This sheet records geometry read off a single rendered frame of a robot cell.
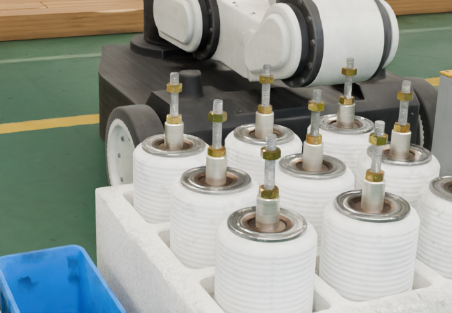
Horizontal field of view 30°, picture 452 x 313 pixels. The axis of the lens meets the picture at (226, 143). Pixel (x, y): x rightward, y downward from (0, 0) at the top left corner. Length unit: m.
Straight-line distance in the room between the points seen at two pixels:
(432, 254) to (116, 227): 0.36
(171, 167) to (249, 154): 0.10
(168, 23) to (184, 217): 0.80
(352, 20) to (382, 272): 0.51
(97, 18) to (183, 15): 1.24
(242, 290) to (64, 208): 0.72
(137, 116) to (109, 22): 1.51
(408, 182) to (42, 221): 0.67
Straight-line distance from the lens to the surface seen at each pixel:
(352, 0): 1.27
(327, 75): 1.25
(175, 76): 0.97
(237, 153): 1.02
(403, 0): 3.33
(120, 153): 1.39
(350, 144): 1.06
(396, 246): 0.83
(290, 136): 1.03
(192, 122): 1.30
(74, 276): 1.07
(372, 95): 1.46
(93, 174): 1.60
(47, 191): 1.53
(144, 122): 1.29
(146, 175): 0.97
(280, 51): 1.23
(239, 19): 1.45
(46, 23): 2.74
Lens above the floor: 0.58
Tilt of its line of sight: 19 degrees down
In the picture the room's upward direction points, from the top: 2 degrees clockwise
